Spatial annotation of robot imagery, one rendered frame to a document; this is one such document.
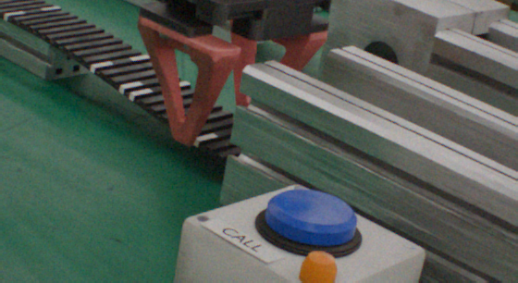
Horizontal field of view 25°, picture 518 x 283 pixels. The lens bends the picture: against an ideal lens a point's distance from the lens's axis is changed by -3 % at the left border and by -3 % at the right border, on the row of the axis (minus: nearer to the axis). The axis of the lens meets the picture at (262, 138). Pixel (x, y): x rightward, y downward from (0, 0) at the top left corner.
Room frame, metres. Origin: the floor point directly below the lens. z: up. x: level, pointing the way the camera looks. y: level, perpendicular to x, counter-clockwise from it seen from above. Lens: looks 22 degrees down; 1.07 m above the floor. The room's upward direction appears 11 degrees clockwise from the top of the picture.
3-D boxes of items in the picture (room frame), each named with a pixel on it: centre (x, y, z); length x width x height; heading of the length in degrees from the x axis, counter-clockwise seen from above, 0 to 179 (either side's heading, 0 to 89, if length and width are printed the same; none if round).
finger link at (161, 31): (0.67, 0.04, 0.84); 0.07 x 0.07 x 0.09; 52
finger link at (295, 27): (0.69, 0.02, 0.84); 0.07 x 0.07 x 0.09; 52
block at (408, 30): (0.81, -0.09, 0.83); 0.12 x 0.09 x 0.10; 142
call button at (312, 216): (0.47, -0.03, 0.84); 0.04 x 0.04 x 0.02
